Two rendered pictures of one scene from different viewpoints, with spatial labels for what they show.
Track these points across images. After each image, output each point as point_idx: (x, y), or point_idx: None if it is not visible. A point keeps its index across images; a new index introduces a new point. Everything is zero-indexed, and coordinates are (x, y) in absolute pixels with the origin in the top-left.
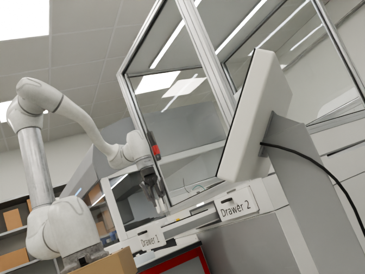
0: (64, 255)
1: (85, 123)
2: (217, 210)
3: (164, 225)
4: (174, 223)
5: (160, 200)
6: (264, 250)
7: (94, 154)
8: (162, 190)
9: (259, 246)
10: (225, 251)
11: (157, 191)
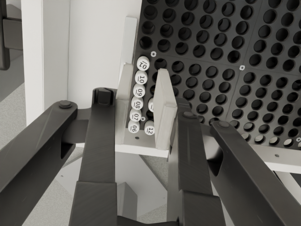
0: None
1: None
2: (294, 175)
3: (135, 53)
4: (122, 152)
5: (156, 128)
6: (212, 193)
7: None
8: (220, 190)
9: (217, 192)
10: None
11: (169, 178)
